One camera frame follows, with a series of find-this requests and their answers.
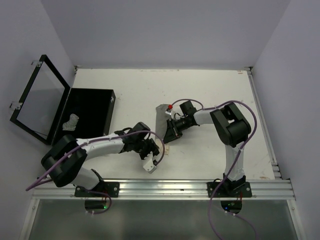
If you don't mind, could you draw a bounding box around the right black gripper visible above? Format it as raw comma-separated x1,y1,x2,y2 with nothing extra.
163,117,192,143

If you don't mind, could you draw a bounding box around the grey and cream sock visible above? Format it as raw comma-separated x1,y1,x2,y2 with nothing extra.
155,104,171,153

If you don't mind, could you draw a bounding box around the grey striped underwear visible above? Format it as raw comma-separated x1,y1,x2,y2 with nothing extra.
62,113,79,132

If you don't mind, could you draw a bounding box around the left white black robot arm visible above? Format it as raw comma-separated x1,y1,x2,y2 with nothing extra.
41,122,165,197

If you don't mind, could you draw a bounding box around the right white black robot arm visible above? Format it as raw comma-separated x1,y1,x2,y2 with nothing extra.
162,100,252,198

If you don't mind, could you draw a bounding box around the black open storage case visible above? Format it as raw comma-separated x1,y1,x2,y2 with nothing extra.
10,54,116,146

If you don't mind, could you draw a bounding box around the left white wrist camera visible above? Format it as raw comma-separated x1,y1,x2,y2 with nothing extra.
142,155,157,174

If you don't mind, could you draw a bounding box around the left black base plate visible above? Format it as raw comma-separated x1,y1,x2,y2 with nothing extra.
74,181,120,198

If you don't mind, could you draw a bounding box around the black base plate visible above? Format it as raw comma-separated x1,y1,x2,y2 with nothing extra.
206,181,253,198
74,181,120,198

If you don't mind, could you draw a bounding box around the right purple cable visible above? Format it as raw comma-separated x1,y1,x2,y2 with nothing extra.
168,98,259,240

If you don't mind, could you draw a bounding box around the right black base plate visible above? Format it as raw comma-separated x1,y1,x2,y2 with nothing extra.
206,181,253,198

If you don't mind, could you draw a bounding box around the aluminium right side rail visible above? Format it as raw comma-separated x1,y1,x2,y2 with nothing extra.
246,66,283,180

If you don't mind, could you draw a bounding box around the aluminium rail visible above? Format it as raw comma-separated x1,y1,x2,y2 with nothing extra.
246,66,283,180
32,179,295,201

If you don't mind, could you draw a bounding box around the aluminium front rail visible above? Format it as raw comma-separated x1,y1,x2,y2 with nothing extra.
32,179,295,201

